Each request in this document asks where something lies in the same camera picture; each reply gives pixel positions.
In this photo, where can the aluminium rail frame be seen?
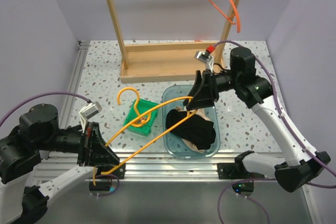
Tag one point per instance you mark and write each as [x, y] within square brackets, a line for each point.
[240, 129]

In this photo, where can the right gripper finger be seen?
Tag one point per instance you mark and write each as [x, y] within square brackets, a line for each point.
[199, 102]
[200, 87]

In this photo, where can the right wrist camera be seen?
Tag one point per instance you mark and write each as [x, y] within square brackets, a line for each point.
[206, 57]

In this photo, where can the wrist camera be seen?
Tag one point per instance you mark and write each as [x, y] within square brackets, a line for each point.
[206, 57]
[87, 112]

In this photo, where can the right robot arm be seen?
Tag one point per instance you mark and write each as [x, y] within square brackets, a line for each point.
[301, 161]

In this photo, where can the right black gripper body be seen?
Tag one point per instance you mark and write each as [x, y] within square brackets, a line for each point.
[211, 82]

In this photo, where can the wooden hanger rack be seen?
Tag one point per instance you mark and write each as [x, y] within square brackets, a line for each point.
[167, 61]

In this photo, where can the green plastic bin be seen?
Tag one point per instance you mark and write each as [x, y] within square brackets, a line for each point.
[145, 129]

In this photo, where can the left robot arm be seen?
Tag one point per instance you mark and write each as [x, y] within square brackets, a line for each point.
[38, 130]

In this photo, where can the pink clothespin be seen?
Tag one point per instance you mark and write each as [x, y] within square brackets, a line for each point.
[141, 122]

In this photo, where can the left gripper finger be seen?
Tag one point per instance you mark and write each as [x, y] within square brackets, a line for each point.
[96, 139]
[103, 156]

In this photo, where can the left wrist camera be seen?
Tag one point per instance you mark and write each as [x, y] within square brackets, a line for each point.
[87, 112]

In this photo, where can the yellow plastic hanger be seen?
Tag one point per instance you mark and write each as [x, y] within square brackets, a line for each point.
[148, 112]

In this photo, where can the black underwear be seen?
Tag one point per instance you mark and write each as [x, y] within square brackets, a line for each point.
[197, 130]

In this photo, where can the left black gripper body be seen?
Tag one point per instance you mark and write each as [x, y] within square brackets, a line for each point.
[84, 154]

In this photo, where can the clear blue plastic container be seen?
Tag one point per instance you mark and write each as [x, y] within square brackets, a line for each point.
[180, 148]

